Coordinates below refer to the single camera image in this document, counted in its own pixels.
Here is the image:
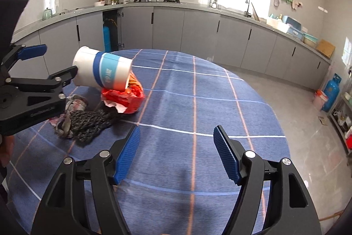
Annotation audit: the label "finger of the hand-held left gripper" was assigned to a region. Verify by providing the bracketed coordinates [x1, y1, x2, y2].
[0, 44, 47, 74]
[7, 66, 79, 129]

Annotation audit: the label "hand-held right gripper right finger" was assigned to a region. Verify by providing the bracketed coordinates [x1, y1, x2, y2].
[213, 125, 322, 235]

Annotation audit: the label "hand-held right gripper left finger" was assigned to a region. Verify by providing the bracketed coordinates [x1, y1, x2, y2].
[30, 124, 141, 235]

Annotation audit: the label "white and blue paper cup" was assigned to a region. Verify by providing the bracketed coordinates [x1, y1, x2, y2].
[72, 46, 133, 92]

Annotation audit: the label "clear plastic bag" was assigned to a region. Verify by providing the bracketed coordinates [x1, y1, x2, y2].
[49, 94, 89, 139]

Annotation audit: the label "dark knitted cloth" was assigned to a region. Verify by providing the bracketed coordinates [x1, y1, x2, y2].
[66, 108, 121, 146]

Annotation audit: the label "red snack bag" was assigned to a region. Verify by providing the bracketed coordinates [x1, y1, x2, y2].
[101, 72, 146, 114]

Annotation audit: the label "slim blue cylinder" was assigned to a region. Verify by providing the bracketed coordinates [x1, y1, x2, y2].
[102, 26, 113, 52]

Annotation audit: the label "blue plaid tablecloth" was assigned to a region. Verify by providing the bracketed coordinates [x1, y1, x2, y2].
[5, 48, 291, 235]

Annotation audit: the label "white bucket with red lid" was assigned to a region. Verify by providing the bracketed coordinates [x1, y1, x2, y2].
[313, 90, 329, 111]

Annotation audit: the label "blue gas cylinder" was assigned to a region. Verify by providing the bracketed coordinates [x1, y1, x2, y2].
[322, 73, 340, 112]

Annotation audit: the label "metal storage shelf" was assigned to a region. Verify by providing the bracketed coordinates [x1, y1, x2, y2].
[328, 67, 352, 155]

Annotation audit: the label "gas stove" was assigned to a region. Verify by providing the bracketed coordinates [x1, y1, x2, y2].
[132, 0, 182, 4]

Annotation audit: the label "grey lower kitchen cabinets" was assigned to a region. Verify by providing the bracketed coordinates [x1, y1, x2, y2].
[12, 5, 330, 87]

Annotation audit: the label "white plastic container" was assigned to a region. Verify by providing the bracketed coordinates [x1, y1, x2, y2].
[266, 17, 290, 33]

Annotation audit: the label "grey speckled kitchen countertop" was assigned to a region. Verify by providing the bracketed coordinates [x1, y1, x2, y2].
[14, 1, 332, 65]

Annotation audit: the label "teal plastic basin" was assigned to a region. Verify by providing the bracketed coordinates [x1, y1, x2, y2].
[302, 33, 319, 47]

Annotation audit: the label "blue storage box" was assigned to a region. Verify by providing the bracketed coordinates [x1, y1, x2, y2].
[283, 16, 306, 39]

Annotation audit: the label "leaning cutting board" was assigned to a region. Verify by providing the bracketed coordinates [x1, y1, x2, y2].
[251, 2, 260, 21]

